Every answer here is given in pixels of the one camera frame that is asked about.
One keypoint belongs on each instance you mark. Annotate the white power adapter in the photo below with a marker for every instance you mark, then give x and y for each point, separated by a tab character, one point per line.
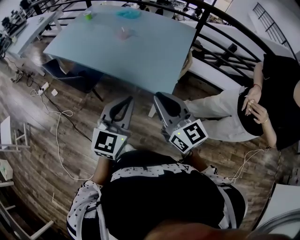
54	92

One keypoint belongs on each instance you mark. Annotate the white stool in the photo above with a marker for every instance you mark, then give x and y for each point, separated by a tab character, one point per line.
7	131

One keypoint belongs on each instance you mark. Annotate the person's white shoe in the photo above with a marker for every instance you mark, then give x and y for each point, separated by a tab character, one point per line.
129	148

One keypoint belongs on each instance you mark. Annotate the person's right forearm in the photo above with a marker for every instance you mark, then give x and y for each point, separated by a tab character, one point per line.
198	161

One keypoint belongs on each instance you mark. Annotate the green paper cup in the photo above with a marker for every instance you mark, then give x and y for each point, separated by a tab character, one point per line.
88	16

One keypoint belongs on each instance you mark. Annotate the person's left forearm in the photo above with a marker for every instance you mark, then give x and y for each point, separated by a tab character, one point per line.
103	171

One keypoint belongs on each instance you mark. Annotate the blue crumpled cloth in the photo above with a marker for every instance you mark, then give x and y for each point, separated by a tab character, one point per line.
128	14

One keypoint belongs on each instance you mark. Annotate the dark blue chair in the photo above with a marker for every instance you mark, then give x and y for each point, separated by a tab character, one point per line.
75	79

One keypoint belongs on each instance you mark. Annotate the white power strip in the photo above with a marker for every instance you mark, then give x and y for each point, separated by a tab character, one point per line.
43	88

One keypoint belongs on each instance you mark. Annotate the white panel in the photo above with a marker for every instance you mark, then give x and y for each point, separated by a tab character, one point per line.
283	201

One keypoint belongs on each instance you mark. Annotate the pink cup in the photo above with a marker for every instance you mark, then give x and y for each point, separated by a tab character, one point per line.
123	35

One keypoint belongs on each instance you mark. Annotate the white metal frame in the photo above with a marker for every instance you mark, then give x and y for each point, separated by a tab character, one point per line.
28	232

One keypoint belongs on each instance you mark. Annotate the person's black white shirt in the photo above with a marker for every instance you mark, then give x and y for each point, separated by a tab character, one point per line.
161	199

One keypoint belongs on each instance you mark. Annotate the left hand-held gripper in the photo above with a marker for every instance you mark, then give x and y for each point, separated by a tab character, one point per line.
107	143

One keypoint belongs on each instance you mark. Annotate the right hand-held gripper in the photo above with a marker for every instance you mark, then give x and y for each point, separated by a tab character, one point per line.
189	136

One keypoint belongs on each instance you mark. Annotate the light blue table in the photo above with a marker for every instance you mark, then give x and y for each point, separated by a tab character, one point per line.
122	54

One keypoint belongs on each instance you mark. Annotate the grey head mount rim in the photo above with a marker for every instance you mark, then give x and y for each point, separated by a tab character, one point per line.
276	220

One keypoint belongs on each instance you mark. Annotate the white desk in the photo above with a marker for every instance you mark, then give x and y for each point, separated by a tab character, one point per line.
30	28

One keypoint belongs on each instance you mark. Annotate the white box green mark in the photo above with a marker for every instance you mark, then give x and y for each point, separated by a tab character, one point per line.
5	170

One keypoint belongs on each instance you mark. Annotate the patterned chair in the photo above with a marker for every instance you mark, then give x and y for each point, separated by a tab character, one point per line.
187	63

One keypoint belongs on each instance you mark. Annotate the black metal railing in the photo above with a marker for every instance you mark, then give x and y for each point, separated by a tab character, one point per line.
204	21

